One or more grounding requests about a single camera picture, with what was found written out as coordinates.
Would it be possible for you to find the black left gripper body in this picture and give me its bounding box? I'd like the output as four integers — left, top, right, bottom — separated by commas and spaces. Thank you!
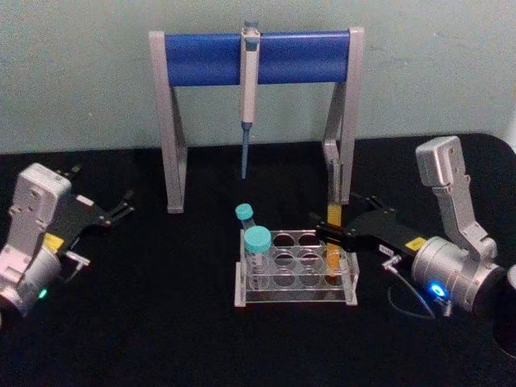
47, 193, 112, 253

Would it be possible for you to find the thin cable with silver plug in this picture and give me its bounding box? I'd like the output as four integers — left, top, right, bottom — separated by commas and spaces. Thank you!
60, 250, 91, 283
381, 254, 437, 320

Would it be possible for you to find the clear plastic tube rack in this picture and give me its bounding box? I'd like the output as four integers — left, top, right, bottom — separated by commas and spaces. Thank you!
233, 228, 360, 308

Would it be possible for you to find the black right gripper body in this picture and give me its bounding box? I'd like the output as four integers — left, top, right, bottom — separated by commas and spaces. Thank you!
341, 210, 428, 268

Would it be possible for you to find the grey stand with blue bar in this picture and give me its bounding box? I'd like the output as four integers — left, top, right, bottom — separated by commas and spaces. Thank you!
148, 27, 366, 214

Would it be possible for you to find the tube with orange liquid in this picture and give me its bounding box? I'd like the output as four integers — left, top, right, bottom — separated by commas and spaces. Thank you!
326, 202, 344, 284

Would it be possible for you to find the clear tube with teal cap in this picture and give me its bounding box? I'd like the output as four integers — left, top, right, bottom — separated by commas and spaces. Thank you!
243, 226, 273, 289
235, 202, 260, 235

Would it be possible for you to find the grey pipette with blue tip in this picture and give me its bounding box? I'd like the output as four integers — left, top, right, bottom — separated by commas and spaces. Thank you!
239, 19, 261, 181

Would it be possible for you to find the black table cloth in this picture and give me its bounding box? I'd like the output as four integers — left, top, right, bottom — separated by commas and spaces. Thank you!
0, 131, 516, 387

